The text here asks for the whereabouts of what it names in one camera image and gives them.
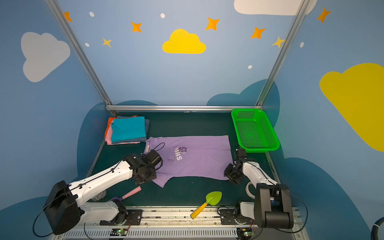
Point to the purple t shirt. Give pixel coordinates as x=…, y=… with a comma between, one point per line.
x=191, y=156

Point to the green plastic perforated basket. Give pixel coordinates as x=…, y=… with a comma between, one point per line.
x=254, y=131

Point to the right circuit board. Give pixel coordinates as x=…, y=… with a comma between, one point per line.
x=244, y=234

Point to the pink folded t shirt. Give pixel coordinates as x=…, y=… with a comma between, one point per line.
x=108, y=138

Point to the circuit board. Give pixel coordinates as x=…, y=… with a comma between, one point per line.
x=244, y=234
x=118, y=232

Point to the aluminium frame right post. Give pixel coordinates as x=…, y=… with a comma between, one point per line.
x=290, y=37

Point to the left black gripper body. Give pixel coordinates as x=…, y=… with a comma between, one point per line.
x=149, y=173

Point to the green yellow toy shovel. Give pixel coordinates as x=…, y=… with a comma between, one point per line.
x=212, y=199

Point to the left circuit board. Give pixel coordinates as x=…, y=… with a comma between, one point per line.
x=118, y=232

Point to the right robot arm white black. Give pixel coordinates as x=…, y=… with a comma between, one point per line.
x=271, y=205

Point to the aluminium frame post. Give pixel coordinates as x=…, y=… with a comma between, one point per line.
x=290, y=37
x=64, y=24

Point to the aluminium front rail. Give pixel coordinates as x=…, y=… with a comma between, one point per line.
x=175, y=223

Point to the white tape roll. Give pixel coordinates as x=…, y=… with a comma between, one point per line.
x=248, y=192

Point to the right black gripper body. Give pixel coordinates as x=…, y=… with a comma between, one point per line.
x=231, y=174

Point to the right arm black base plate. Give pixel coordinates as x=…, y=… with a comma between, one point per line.
x=233, y=217

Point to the teal folded t shirt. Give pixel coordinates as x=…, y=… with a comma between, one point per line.
x=128, y=129

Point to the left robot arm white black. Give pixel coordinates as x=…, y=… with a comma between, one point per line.
x=68, y=204

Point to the aluminium frame back bar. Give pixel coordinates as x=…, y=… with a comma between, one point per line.
x=148, y=108

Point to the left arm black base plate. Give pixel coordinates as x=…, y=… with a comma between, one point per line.
x=133, y=217

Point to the orange folded t shirt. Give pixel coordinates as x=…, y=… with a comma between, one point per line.
x=110, y=120

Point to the aluminium frame left post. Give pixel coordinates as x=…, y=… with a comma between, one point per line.
x=64, y=24

